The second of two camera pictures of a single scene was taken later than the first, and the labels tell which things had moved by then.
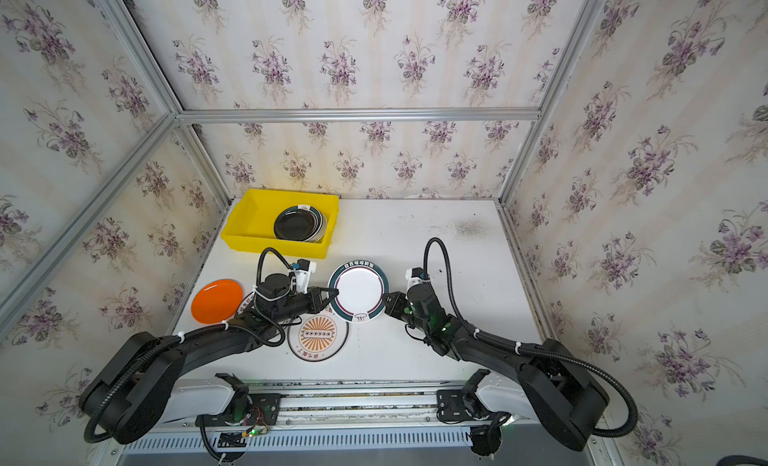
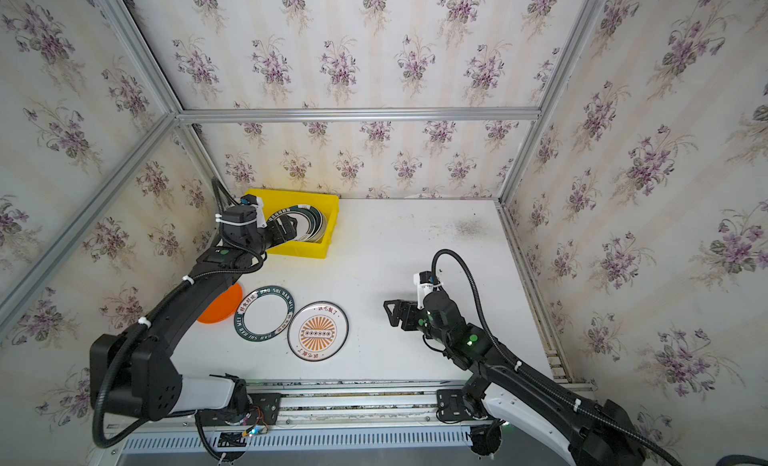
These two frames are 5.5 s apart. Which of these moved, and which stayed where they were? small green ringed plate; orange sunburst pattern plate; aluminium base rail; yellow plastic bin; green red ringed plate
Moved: green red ringed plate
Stayed: yellow plastic bin; orange sunburst pattern plate; aluminium base rail; small green ringed plate
